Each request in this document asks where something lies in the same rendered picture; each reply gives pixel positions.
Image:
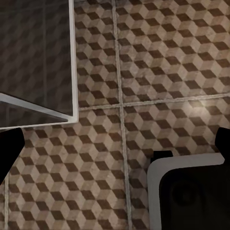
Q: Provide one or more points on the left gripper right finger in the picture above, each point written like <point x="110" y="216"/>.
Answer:
<point x="222" y="142"/>

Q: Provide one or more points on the door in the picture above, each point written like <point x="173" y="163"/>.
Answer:
<point x="13" y="115"/>
<point x="35" y="57"/>

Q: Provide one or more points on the shower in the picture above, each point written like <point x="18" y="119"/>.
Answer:
<point x="71" y="119"/>

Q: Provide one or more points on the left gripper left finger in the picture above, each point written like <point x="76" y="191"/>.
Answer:
<point x="11" y="143"/>

